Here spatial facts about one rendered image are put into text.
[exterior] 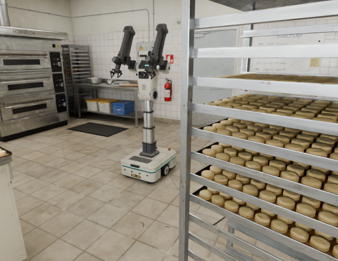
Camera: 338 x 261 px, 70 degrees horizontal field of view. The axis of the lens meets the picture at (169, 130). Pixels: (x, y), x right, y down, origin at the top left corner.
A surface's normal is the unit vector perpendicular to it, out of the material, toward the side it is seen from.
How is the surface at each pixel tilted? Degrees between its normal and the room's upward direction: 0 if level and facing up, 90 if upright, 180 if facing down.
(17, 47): 90
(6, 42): 90
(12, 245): 90
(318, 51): 90
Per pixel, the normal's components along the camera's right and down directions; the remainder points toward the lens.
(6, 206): 0.81, 0.17
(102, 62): -0.47, 0.25
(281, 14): -0.66, 0.22
